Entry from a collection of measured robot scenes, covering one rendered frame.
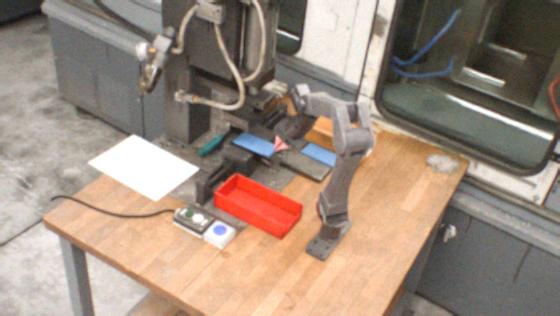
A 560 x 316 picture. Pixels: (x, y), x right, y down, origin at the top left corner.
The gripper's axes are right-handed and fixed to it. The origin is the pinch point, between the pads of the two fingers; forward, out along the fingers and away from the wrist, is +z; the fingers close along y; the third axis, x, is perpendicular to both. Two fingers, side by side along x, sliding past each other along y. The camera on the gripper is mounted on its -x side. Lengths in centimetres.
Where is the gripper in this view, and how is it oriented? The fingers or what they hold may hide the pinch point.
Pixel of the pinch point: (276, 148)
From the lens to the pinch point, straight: 189.9
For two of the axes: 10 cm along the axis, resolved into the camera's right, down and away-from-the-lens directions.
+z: -5.5, 5.4, 6.4
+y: -6.8, -7.3, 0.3
